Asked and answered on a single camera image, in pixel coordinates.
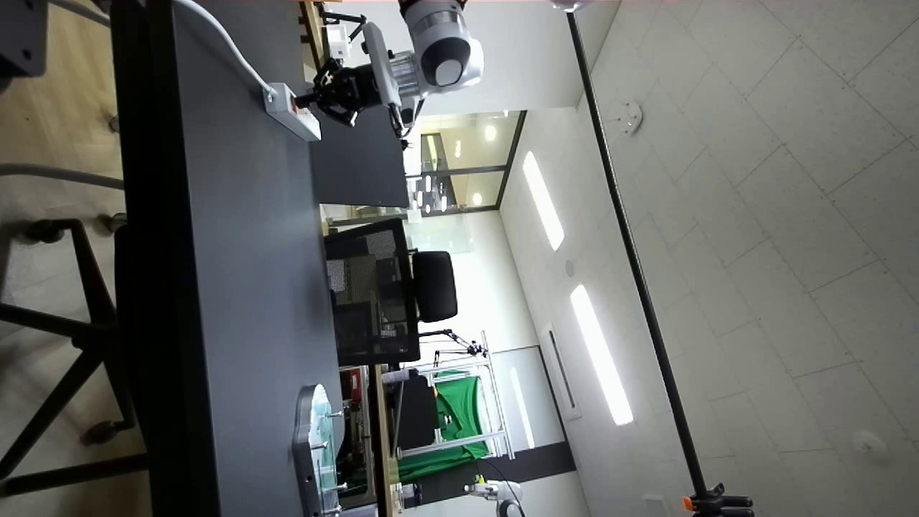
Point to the dark gray cabinet block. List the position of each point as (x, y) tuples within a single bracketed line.
[(362, 162)]

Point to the black metal stand frame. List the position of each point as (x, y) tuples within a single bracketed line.
[(91, 334)]

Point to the green screen cloth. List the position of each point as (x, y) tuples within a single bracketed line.
[(456, 420)]

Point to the long black pole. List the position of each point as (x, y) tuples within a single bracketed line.
[(634, 259)]

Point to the black framed glass window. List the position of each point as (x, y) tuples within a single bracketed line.
[(510, 162)]

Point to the round metal disc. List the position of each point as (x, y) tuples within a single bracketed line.
[(313, 450)]

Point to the white power strip adapter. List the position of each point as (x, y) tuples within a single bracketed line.
[(292, 111)]

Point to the black computer monitor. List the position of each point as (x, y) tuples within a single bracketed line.
[(368, 298)]

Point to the round white smoke detector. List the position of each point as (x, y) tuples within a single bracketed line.
[(626, 117)]

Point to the dark perforated board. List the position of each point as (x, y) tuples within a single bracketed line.
[(22, 34)]

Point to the black office chair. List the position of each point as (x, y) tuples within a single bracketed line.
[(436, 285)]

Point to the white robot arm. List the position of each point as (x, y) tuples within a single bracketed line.
[(441, 40)]

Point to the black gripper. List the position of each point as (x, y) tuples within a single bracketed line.
[(357, 87)]

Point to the black equipment box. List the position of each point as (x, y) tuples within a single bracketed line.
[(418, 413)]

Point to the long ceiling light panel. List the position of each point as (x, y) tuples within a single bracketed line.
[(602, 356), (545, 202)]

